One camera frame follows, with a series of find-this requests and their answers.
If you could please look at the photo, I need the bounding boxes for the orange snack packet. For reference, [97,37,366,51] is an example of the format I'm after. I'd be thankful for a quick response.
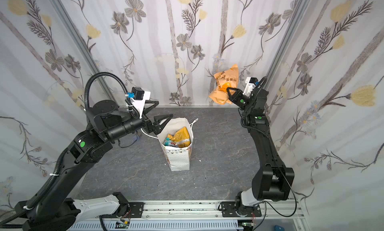
[209,64,239,105]

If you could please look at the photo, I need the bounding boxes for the yellow snack packet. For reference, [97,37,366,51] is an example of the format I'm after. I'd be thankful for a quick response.
[167,127,192,148]

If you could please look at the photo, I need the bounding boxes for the white paper bag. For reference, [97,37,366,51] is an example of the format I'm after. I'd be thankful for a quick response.
[142,118,198,171]

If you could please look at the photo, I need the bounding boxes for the green candy packet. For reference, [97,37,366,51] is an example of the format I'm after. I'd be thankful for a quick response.
[164,138,179,148]

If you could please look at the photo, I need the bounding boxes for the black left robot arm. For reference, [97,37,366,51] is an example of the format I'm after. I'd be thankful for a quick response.
[1,72,173,231]

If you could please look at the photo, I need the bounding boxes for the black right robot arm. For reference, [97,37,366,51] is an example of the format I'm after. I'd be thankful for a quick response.
[227,77,295,215]

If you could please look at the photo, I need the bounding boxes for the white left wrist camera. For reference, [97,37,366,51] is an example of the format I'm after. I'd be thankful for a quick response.
[126,87,151,119]

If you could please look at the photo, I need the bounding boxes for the white slotted cable duct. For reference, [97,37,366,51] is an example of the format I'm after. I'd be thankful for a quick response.
[67,220,244,231]

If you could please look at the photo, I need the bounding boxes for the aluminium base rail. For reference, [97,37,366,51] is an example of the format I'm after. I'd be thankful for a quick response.
[59,200,307,231]

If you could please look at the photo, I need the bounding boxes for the aluminium corner post right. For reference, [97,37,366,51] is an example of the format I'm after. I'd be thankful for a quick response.
[265,0,311,90]

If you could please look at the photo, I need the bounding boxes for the aluminium corner post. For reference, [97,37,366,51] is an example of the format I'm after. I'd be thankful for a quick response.
[265,0,311,90]
[34,0,123,111]

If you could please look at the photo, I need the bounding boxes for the aluminium corner post left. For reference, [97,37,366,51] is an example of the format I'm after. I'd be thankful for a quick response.
[34,0,123,111]

